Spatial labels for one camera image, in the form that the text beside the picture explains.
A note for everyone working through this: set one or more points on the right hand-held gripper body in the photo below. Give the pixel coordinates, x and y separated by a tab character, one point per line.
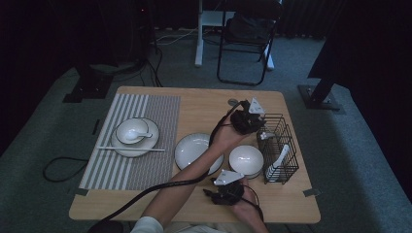
230	192

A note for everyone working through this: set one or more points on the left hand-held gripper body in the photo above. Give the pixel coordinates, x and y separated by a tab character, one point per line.
244	121

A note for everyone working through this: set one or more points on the white plate with black rim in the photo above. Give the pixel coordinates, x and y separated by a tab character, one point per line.
150	137
191	149

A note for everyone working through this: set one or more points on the white ceramic spoon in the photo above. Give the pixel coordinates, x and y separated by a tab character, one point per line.
132	135
283	153

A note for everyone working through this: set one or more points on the white bowl with black rim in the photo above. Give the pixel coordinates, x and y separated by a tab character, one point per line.
128	124
246	160
254	176

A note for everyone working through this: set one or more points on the person's right hand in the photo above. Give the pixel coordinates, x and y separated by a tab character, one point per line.
247	207

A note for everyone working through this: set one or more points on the person's left hand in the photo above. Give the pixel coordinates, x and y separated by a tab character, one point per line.
226	137

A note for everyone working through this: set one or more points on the round table grommet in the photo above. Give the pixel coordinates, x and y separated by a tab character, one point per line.
231	101

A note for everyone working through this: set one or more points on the person's beige pants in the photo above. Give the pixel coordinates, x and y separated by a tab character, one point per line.
200	228

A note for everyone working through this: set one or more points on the black metal stand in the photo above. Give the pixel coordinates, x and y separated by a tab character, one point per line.
317	98

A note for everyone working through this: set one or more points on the grey striped placemat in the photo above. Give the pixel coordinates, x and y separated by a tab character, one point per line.
152	168

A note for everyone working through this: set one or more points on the person's white sleeve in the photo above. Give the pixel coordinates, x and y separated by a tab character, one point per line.
147	226

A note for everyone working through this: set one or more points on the grey tape piece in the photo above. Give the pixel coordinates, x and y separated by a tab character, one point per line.
312	193
77	192

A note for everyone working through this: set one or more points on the dark bag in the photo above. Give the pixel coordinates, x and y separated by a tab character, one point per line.
251	26

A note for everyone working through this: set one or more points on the black folding chair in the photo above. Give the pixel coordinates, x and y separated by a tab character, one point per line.
259	5

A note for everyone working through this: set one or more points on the black pen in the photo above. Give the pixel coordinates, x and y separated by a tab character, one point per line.
96	126

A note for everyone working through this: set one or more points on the black stand base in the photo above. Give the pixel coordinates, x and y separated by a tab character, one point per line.
87	89

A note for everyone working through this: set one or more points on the white desk frame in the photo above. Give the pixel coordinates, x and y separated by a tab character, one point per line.
199	48

